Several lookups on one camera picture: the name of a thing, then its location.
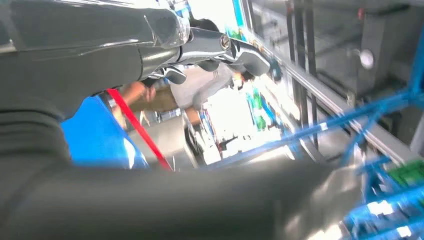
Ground blue metal shelf rack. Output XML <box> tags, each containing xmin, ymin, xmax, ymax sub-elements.
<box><xmin>60</xmin><ymin>24</ymin><xmax>424</xmax><ymax>240</ymax></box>

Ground red barrier belt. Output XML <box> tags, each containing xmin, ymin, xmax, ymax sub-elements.
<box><xmin>105</xmin><ymin>88</ymin><xmax>174</xmax><ymax>172</ymax></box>

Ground person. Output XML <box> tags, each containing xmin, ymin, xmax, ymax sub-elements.
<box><xmin>110</xmin><ymin>18</ymin><xmax>256</xmax><ymax>130</ymax></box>

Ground green plastic crate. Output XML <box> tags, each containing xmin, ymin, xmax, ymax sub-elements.
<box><xmin>387</xmin><ymin>159</ymin><xmax>424</xmax><ymax>187</ymax></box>

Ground grey metal rail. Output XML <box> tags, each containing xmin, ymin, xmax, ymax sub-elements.
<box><xmin>241</xmin><ymin>0</ymin><xmax>424</xmax><ymax>167</ymax></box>

